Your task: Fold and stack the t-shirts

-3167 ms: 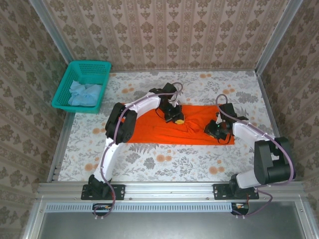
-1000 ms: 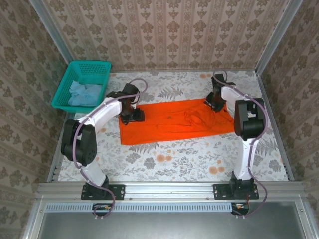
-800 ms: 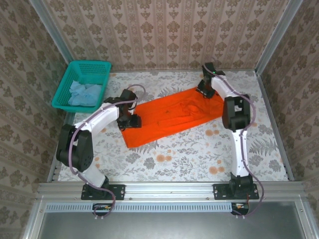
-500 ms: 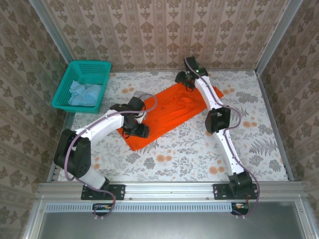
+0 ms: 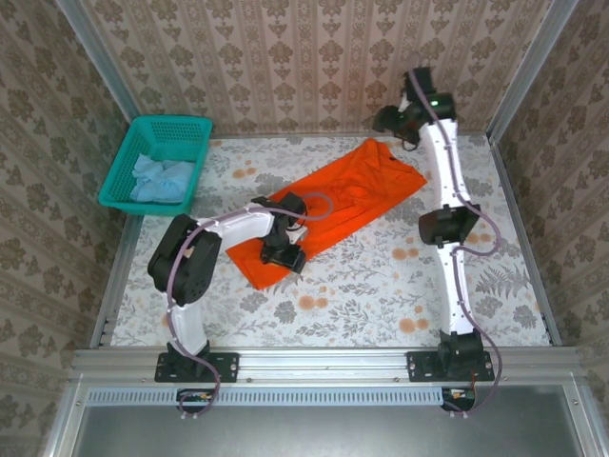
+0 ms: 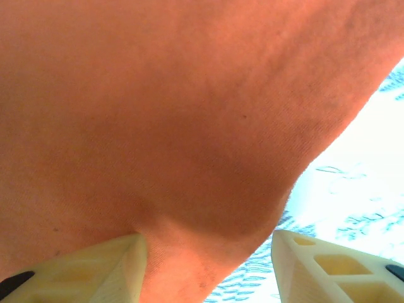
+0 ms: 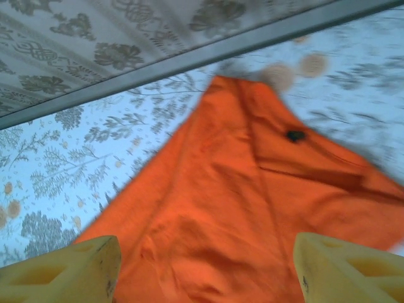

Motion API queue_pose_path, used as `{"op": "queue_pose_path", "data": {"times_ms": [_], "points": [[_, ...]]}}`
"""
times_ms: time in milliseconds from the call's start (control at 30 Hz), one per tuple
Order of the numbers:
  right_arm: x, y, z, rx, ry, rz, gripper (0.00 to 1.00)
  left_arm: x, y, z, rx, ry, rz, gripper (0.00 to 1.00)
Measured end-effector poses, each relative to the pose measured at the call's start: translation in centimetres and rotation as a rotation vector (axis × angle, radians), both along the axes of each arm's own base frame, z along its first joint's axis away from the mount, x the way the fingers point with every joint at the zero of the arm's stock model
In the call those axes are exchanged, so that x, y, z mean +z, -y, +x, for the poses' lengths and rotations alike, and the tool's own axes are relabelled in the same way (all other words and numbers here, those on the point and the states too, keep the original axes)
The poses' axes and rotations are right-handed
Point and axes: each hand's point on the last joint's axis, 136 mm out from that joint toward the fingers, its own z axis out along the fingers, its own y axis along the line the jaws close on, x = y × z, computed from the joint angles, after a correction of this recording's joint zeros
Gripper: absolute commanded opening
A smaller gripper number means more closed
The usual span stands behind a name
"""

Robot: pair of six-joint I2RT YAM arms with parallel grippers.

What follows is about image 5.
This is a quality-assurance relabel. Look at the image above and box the orange t-shirt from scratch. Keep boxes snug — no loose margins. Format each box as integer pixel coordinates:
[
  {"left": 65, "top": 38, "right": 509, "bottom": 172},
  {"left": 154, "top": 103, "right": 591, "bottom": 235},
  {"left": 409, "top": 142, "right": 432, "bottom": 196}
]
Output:
[{"left": 224, "top": 136, "right": 428, "bottom": 290}]

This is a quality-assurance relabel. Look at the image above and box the floral patterned tablecloth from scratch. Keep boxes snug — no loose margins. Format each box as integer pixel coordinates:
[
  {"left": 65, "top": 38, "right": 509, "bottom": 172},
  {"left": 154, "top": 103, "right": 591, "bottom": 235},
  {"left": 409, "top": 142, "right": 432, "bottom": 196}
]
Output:
[{"left": 109, "top": 134, "right": 553, "bottom": 348}]

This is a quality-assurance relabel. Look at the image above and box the light blue t-shirt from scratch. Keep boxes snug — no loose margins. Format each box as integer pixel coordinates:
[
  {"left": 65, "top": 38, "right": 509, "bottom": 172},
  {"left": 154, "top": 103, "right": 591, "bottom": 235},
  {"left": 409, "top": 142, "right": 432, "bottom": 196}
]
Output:
[{"left": 128, "top": 152, "right": 197, "bottom": 204}]

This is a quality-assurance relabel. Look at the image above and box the teal plastic basket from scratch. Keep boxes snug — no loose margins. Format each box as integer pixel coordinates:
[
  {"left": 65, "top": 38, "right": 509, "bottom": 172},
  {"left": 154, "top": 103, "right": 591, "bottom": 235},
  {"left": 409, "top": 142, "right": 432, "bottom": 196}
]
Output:
[{"left": 97, "top": 115, "right": 214, "bottom": 218}]

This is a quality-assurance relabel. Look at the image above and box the grey metal panel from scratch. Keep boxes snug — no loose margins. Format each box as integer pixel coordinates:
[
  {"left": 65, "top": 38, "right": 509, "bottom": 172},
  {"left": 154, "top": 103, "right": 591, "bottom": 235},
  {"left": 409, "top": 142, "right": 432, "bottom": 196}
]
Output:
[{"left": 70, "top": 404, "right": 586, "bottom": 457}]

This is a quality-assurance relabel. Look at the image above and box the aluminium mounting rail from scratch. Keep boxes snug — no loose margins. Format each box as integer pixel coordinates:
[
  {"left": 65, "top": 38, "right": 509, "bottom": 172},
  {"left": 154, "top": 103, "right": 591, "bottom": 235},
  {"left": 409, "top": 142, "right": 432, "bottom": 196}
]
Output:
[{"left": 70, "top": 347, "right": 584, "bottom": 382}]

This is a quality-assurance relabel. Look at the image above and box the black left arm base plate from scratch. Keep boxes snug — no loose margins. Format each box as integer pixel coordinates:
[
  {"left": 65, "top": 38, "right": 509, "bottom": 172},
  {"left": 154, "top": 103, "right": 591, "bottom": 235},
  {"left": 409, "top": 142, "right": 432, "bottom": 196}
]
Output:
[{"left": 154, "top": 351, "right": 240, "bottom": 384}]

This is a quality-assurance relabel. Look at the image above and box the aluminium frame post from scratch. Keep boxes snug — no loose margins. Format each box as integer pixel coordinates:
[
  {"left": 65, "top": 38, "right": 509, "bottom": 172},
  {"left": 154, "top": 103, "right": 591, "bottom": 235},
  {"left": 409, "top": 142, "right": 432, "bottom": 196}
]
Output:
[
  {"left": 55, "top": 0, "right": 145, "bottom": 140},
  {"left": 485, "top": 0, "right": 581, "bottom": 147}
]

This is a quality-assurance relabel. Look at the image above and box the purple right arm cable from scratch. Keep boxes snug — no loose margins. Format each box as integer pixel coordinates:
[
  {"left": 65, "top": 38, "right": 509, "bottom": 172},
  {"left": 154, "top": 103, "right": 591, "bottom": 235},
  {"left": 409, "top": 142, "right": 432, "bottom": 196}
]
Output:
[{"left": 408, "top": 70, "right": 503, "bottom": 420}]

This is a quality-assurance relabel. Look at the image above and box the slotted grey cable duct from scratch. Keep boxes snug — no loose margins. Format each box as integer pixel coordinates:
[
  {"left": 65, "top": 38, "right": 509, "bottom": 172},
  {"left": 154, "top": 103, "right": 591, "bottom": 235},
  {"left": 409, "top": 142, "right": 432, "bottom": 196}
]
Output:
[{"left": 85, "top": 386, "right": 567, "bottom": 407}]

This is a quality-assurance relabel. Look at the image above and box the black wired connector board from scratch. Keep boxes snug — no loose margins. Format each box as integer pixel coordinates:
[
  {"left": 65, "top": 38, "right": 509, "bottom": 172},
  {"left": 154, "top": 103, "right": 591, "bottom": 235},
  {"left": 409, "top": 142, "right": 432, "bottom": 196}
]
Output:
[
  {"left": 440, "top": 386, "right": 477, "bottom": 413},
  {"left": 175, "top": 387, "right": 215, "bottom": 413}
]

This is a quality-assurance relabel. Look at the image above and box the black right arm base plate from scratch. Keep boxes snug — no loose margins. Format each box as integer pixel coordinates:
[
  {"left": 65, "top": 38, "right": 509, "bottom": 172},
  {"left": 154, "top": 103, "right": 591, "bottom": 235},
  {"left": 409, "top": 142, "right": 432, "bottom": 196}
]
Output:
[{"left": 406, "top": 350, "right": 495, "bottom": 384}]

